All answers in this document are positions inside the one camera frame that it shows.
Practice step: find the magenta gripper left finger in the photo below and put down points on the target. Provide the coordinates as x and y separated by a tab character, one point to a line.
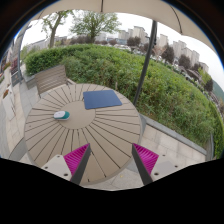
70	167

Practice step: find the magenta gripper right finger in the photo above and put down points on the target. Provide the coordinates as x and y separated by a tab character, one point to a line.
151	167

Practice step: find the white and teal mouse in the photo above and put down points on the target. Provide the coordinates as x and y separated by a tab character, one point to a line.
61	115

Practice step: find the blue mouse pad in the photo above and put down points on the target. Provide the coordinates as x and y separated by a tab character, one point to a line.
100	99

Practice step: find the round slatted wooden table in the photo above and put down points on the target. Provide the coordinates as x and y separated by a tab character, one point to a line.
110	131

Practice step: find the green hedge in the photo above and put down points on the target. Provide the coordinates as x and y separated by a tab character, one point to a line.
165	96

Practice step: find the slatted wooden chair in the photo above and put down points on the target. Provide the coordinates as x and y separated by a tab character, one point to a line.
51	78

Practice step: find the dark umbrella pole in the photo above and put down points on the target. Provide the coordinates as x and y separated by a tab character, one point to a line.
146	62

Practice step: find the beige patio umbrella canopy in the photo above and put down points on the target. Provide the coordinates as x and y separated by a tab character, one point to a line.
157	10

